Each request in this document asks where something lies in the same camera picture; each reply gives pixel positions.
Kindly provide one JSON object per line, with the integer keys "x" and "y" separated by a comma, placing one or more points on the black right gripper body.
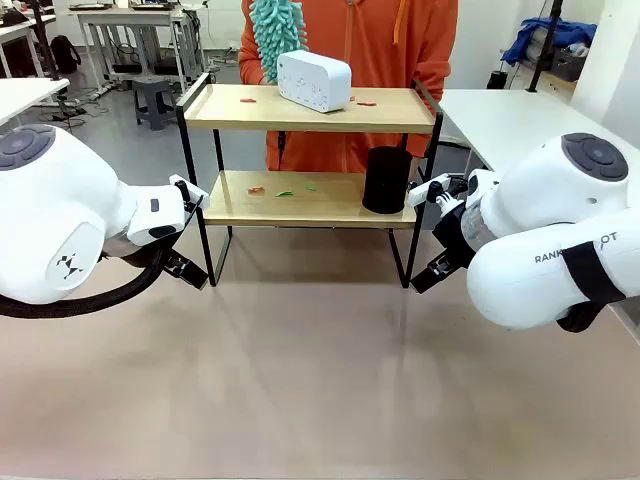
{"x": 452, "y": 230}

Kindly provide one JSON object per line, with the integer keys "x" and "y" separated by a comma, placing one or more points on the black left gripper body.
{"x": 131, "y": 253}

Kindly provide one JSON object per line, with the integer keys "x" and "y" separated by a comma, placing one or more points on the teal microfiber duster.
{"x": 272, "y": 30}

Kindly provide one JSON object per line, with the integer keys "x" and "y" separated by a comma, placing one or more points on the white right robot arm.
{"x": 550, "y": 200}

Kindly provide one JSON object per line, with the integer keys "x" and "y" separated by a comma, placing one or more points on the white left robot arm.
{"x": 55, "y": 200}

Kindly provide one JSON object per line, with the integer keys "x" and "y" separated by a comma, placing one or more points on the two-tier wood metal shelf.
{"x": 300, "y": 200}

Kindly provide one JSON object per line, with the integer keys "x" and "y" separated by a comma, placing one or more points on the large white side table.
{"x": 500, "y": 120}

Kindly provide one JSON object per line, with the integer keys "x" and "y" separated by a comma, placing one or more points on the small black bin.
{"x": 497, "y": 81}

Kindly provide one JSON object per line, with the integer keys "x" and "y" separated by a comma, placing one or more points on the grey plastic stool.
{"x": 154, "y": 95}

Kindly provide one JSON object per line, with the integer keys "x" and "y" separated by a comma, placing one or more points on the white speaker clock device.
{"x": 320, "y": 75}

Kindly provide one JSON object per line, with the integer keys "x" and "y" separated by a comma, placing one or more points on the grey storage crate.
{"x": 570, "y": 62}

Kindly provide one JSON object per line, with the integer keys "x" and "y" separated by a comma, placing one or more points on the black stand pole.
{"x": 545, "y": 45}
{"x": 45, "y": 40}

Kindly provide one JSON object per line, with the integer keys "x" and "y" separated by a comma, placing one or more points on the person in orange hoodie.
{"x": 360, "y": 40}

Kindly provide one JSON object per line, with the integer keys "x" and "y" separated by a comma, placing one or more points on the black backpack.
{"x": 65, "y": 52}

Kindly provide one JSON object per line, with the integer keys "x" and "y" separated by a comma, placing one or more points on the blue cloth pile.
{"x": 545, "y": 35}

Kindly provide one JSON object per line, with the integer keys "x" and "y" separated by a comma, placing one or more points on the white background desk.
{"x": 125, "y": 15}

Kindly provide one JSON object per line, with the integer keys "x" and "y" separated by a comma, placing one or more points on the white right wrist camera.
{"x": 424, "y": 190}

